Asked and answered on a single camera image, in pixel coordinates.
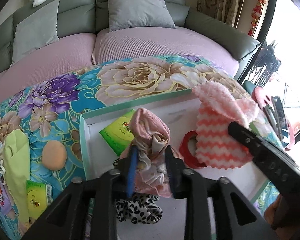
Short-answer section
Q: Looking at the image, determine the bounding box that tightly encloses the red tape roll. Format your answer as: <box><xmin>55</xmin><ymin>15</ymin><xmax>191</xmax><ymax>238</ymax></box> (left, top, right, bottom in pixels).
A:
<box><xmin>179</xmin><ymin>131</ymin><xmax>208</xmax><ymax>170</ymax></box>

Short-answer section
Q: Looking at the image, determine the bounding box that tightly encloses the black metal drying rack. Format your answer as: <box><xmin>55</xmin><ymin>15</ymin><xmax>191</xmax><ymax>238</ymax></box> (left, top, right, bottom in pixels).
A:
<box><xmin>245</xmin><ymin>40</ymin><xmax>282</xmax><ymax>90</ymax></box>

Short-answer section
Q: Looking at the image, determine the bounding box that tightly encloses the teal cardboard box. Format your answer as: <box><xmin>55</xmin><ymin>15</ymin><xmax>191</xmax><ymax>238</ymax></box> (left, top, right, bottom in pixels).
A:
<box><xmin>79</xmin><ymin>88</ymin><xmax>283</xmax><ymax>240</ymax></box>

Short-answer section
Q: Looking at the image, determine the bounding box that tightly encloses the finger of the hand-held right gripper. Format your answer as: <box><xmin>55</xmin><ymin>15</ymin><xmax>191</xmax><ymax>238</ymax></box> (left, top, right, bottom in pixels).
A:
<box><xmin>227</xmin><ymin>122</ymin><xmax>265</xmax><ymax>160</ymax></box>

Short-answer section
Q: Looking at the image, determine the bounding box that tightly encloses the pink floral cloth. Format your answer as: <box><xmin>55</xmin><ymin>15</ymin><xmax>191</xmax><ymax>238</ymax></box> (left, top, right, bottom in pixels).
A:
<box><xmin>112</xmin><ymin>107</ymin><xmax>184</xmax><ymax>198</ymax></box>

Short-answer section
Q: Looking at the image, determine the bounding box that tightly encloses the black smartphone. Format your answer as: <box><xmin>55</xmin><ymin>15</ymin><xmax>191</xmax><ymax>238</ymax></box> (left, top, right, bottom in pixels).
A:
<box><xmin>271</xmin><ymin>96</ymin><xmax>293</xmax><ymax>140</ymax></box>

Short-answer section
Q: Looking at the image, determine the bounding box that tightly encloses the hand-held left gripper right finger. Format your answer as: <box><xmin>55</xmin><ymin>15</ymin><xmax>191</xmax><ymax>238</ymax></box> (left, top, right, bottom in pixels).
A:
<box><xmin>164</xmin><ymin>145</ymin><xmax>278</xmax><ymax>240</ymax></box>

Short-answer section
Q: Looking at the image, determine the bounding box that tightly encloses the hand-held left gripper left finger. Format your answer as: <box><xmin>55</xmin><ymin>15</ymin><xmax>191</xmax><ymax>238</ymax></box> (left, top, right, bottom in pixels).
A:
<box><xmin>22</xmin><ymin>146</ymin><xmax>138</xmax><ymax>240</ymax></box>

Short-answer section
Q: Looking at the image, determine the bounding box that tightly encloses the grey sofa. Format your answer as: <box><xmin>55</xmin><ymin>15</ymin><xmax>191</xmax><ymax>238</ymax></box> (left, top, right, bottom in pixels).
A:
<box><xmin>0</xmin><ymin>0</ymin><xmax>262</xmax><ymax>80</ymax></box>

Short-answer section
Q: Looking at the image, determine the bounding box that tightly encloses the lavender sofa seat cover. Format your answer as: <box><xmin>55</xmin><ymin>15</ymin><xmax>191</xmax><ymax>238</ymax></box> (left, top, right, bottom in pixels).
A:
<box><xmin>0</xmin><ymin>32</ymin><xmax>97</xmax><ymax>109</ymax></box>
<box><xmin>92</xmin><ymin>25</ymin><xmax>240</xmax><ymax>77</ymax></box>

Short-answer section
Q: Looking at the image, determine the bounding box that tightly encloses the leopard print scrunchie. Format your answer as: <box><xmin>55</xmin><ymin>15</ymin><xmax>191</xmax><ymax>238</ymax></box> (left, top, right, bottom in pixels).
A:
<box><xmin>115</xmin><ymin>194</ymin><xmax>163</xmax><ymax>225</ymax></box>

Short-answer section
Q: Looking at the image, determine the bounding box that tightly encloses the light green cloth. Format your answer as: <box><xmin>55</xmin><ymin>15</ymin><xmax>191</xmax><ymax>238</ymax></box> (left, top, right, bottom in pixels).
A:
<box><xmin>1</xmin><ymin>129</ymin><xmax>30</xmax><ymax>224</ymax></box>

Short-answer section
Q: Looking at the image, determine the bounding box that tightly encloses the red plastic stool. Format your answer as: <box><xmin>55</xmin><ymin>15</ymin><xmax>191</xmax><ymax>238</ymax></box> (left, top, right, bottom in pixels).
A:
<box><xmin>252</xmin><ymin>86</ymin><xmax>300</xmax><ymax>152</ymax></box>

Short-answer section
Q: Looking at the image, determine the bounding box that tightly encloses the pink white wavy cloth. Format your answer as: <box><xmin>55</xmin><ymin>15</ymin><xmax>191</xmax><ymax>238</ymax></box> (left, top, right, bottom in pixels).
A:
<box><xmin>191</xmin><ymin>81</ymin><xmax>260</xmax><ymax>171</ymax></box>

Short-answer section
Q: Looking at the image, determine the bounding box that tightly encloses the green tissue pack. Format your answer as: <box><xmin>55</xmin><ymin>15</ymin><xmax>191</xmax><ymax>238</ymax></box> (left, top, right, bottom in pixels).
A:
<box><xmin>99</xmin><ymin>109</ymin><xmax>138</xmax><ymax>157</ymax></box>
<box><xmin>26</xmin><ymin>179</ymin><xmax>53</xmax><ymax>212</ymax></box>

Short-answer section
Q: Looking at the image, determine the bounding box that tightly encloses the grey smartphone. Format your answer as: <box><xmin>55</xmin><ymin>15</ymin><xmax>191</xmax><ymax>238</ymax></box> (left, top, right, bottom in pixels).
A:
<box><xmin>264</xmin><ymin>105</ymin><xmax>282</xmax><ymax>135</ymax></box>

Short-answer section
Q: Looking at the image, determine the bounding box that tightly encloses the floral printed blanket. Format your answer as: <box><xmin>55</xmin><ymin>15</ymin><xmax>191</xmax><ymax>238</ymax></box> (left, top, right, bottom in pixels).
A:
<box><xmin>0</xmin><ymin>55</ymin><xmax>285</xmax><ymax>240</ymax></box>

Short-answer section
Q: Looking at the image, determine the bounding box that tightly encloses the beige patterned curtain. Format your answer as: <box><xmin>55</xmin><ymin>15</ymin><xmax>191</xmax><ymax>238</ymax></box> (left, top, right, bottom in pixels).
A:
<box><xmin>197</xmin><ymin>0</ymin><xmax>248</xmax><ymax>29</ymax></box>

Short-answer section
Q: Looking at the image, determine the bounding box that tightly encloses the beige egg-shaped makeup sponge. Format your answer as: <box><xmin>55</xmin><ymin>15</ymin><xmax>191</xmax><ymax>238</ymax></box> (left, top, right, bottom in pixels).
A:
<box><xmin>42</xmin><ymin>140</ymin><xmax>67</xmax><ymax>171</ymax></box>

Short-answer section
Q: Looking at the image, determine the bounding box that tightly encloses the grey pillow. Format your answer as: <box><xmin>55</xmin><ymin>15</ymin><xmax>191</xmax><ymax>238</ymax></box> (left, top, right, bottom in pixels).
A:
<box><xmin>11</xmin><ymin>0</ymin><xmax>60</xmax><ymax>67</ymax></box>
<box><xmin>105</xmin><ymin>0</ymin><xmax>176</xmax><ymax>32</ymax></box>

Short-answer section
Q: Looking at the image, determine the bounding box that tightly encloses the red hanging decoration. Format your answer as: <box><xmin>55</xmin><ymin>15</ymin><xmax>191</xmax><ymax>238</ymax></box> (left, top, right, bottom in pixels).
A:
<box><xmin>249</xmin><ymin>0</ymin><xmax>270</xmax><ymax>37</ymax></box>

